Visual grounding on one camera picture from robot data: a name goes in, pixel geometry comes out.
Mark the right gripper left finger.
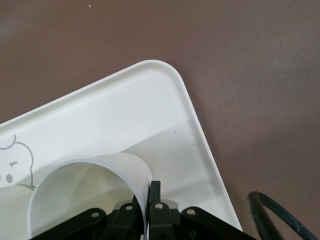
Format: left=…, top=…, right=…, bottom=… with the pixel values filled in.
left=29, top=196, right=147, bottom=240

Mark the white plastic cup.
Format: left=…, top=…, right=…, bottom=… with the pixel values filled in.
left=27, top=152, right=153, bottom=238

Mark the brown table cover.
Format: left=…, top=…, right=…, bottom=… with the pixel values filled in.
left=0, top=0, right=320, bottom=240

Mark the cream bear print tray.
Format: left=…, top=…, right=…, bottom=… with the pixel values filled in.
left=0, top=59, right=244, bottom=232

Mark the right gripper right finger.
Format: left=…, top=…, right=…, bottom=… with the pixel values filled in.
left=147, top=180, right=253, bottom=240

